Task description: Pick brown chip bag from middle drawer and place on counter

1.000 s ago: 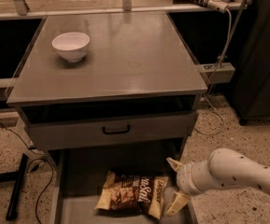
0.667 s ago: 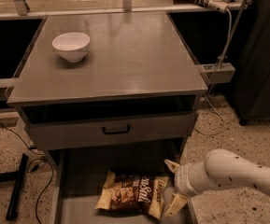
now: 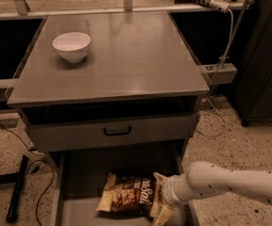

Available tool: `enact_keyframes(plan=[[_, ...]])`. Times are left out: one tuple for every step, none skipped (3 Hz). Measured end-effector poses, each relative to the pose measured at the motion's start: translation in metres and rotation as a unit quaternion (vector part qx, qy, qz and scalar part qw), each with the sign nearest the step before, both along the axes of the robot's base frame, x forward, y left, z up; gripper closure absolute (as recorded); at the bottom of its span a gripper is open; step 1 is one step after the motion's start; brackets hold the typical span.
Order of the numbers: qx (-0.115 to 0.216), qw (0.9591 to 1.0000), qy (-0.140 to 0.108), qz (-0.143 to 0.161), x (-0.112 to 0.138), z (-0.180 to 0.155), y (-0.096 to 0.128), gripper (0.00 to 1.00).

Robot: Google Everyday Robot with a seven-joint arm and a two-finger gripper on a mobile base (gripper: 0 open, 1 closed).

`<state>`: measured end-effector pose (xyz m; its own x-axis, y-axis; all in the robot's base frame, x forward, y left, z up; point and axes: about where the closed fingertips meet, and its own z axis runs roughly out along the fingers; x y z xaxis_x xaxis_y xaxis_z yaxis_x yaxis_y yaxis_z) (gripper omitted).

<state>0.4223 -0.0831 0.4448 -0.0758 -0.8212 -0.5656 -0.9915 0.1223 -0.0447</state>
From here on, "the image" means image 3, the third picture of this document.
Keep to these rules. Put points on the black metal floor stand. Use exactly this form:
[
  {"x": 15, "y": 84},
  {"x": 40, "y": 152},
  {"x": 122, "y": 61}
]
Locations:
[{"x": 16, "y": 178}]

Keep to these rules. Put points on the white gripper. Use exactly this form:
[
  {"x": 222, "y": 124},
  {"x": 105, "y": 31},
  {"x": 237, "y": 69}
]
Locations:
[{"x": 172, "y": 190}]

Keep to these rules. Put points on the white ceramic bowl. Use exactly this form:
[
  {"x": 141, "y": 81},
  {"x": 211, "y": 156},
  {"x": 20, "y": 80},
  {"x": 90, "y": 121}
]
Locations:
[{"x": 73, "y": 46}]

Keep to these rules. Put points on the brown chip bag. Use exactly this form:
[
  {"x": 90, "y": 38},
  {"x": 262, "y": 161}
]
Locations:
[{"x": 140, "y": 194}]

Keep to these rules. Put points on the black drawer handle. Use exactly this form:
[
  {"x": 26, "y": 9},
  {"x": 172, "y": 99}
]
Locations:
[{"x": 113, "y": 132}]

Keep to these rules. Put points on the grey top drawer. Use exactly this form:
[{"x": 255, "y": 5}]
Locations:
[{"x": 89, "y": 134}]

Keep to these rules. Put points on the grey rail shelf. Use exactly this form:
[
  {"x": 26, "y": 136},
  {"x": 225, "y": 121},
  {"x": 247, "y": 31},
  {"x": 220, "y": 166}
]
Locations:
[{"x": 88, "y": 7}]

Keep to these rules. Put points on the grey drawer cabinet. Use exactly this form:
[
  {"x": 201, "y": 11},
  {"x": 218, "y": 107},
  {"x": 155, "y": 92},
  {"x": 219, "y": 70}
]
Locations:
[{"x": 137, "y": 66}]

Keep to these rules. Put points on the grey open middle drawer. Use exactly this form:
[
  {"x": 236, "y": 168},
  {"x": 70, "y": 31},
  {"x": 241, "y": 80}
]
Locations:
[{"x": 83, "y": 174}]

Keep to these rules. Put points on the dark cabinet at right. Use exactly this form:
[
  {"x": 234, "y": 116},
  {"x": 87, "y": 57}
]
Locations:
[{"x": 252, "y": 87}]

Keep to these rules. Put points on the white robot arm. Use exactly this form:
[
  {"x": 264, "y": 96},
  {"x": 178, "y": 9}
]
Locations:
[{"x": 204, "y": 180}]

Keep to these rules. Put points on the grey side bracket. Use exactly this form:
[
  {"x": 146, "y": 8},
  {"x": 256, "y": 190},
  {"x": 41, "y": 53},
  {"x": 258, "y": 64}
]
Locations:
[{"x": 215, "y": 76}]

